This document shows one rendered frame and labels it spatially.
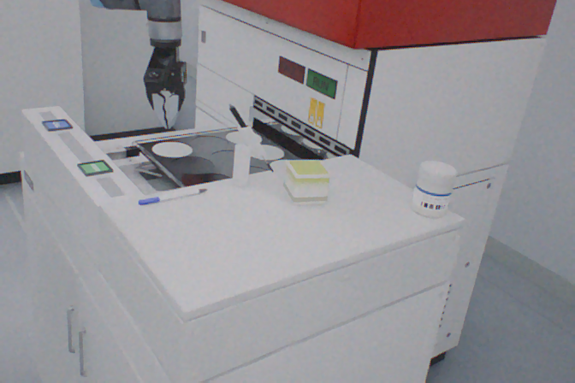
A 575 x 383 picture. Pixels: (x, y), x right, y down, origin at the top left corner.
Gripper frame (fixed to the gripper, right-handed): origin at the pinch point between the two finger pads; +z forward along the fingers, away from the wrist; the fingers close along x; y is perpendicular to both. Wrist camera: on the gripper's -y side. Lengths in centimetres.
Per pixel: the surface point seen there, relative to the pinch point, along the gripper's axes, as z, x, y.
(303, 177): -1.4, -33.5, -28.2
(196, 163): 9.8, -6.8, 0.1
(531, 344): 107, -127, 63
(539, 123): 35, -136, 124
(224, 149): 10.0, -12.1, 11.0
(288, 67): -9.3, -27.6, 24.7
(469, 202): 33, -85, 36
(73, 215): 12.2, 14.0, -24.6
